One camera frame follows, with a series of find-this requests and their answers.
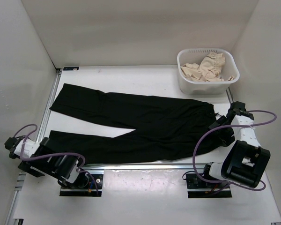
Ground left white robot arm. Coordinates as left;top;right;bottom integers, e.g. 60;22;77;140
4;136;90;188

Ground dark label sticker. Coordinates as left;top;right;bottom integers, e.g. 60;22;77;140
63;67;79;71

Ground black trousers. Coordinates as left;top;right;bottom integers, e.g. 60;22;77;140
49;84;218;164

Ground front aluminium table rail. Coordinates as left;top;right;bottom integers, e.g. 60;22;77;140
83;164;194;170

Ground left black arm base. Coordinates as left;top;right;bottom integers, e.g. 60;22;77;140
58;169;104;197

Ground white plastic basket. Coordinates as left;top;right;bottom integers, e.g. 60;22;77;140
177;48;240;95

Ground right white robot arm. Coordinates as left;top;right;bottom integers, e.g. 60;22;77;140
201;101;271;188

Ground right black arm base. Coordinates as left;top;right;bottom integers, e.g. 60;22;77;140
182;171;232;199

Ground left aluminium table rail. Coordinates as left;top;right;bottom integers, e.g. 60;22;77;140
25;67;63;174

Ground beige trousers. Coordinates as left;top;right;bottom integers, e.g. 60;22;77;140
180;52;226;82

